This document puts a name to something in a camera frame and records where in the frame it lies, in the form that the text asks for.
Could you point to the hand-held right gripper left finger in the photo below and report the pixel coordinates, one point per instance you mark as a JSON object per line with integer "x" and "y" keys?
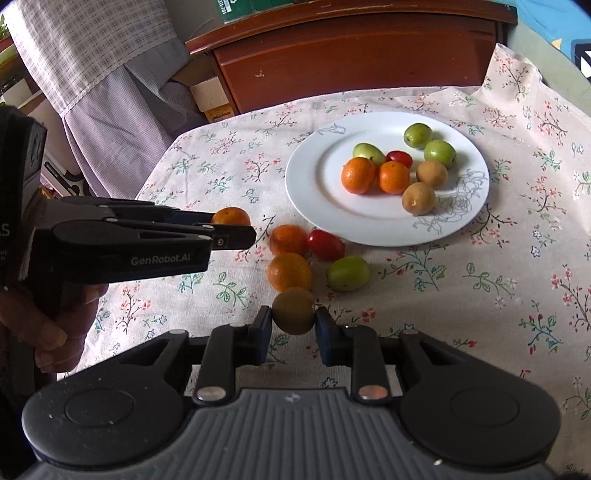
{"x": 262, "y": 332}

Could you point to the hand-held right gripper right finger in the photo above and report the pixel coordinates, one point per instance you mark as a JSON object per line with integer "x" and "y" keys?
{"x": 325, "y": 337}

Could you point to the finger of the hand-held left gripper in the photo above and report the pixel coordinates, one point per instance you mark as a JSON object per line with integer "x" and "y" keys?
{"x": 92, "y": 207}
{"x": 115, "y": 258}

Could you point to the brown longan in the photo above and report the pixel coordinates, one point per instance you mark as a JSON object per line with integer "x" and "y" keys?
{"x": 431, "y": 174}
{"x": 294, "y": 310}
{"x": 419, "y": 198}

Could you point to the orange mandarin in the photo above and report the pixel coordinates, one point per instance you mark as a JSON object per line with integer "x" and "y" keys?
{"x": 290, "y": 272}
{"x": 231, "y": 216}
{"x": 394, "y": 177}
{"x": 358, "y": 175}
{"x": 288, "y": 240}

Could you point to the green jujube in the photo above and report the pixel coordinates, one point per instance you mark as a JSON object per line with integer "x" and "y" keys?
{"x": 440, "y": 152}
{"x": 418, "y": 134}
{"x": 348, "y": 273}
{"x": 368, "y": 153}

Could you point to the red cherry tomato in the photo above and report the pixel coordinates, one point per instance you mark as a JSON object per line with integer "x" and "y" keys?
{"x": 400, "y": 158}
{"x": 326, "y": 244}

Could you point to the white plate with line drawing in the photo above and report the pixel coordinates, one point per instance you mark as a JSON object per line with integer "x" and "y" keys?
{"x": 323, "y": 203}

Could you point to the person's left hand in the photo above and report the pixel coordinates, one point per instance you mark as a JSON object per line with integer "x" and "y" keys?
{"x": 46, "y": 318}

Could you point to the white hard case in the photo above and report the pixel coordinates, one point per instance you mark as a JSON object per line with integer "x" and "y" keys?
{"x": 64, "y": 180}

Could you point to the lilac waffle cloth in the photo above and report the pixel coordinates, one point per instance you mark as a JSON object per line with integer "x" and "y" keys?
{"x": 124, "y": 129}

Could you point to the checked white cloth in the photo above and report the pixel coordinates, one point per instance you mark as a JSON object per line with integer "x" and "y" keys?
{"x": 83, "y": 41}

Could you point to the open cardboard box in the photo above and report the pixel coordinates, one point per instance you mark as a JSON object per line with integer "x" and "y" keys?
{"x": 207, "y": 92}

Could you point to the floral tablecloth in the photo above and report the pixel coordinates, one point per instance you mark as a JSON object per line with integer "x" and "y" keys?
{"x": 485, "y": 295}

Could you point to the green cardboard box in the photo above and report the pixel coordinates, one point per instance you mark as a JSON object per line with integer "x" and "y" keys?
{"x": 249, "y": 9}

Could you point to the blue fabric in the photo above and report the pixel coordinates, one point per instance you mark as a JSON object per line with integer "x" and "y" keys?
{"x": 554, "y": 23}

